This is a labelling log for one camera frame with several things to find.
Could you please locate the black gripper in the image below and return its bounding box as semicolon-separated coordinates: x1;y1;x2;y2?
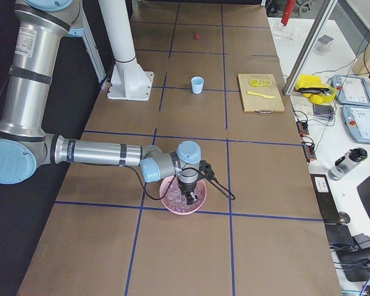
178;180;197;205

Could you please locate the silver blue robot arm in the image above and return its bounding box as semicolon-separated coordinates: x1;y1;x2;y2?
0;1;202;205

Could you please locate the pink bowl of ice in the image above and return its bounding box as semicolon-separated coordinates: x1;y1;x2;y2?
160;176;207;215

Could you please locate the light blue paper cup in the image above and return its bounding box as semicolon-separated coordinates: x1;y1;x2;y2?
191;76;204;94

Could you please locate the yellow plastic knife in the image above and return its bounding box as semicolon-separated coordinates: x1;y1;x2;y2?
247;91;275;99

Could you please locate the wooden cutting board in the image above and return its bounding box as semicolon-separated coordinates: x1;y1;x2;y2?
237;74;285;113

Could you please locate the lemon slice near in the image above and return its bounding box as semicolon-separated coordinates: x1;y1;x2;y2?
249;79;260;86

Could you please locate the clear water bottle black cap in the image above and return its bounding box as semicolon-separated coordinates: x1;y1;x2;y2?
327;147;368;181

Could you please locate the lower teach pendant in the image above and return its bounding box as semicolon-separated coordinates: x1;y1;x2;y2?
342;105;370;144

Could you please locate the teach pendant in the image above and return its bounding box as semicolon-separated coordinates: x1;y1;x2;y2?
332;75;370;107
342;105;370;144

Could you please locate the upper teach pendant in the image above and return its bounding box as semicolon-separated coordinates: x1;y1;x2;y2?
332;75;370;107

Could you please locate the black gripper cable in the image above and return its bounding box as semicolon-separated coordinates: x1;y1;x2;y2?
123;166;236;201

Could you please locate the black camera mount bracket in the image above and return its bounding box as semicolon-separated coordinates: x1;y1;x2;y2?
199;160;216;181

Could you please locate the white camera stand pillar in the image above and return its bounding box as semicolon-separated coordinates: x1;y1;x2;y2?
99;0;154;101

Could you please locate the aluminium frame post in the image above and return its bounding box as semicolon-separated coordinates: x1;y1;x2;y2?
282;0;338;96

